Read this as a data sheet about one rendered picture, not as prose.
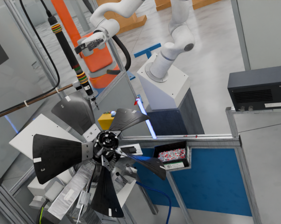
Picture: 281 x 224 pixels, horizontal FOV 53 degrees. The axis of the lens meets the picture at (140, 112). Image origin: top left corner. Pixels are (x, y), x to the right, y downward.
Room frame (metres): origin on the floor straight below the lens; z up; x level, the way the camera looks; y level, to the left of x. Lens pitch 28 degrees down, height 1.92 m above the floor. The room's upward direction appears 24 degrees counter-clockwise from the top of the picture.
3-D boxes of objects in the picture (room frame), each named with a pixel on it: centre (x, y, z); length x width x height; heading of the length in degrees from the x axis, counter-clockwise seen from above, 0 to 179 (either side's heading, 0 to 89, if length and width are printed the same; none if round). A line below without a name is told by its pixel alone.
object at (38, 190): (1.51, 0.77, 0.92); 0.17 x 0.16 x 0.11; 53
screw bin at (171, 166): (1.36, -0.06, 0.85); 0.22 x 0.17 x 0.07; 68
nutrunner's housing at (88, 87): (1.31, 0.19, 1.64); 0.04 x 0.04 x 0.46
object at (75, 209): (1.07, 0.45, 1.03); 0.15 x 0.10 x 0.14; 53
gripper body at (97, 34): (1.48, 0.07, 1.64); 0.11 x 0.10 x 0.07; 143
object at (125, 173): (1.28, 0.21, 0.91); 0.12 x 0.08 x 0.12; 53
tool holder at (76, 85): (1.31, 0.20, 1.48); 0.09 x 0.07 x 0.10; 88
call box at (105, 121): (1.77, 0.21, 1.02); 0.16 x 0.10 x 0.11; 53
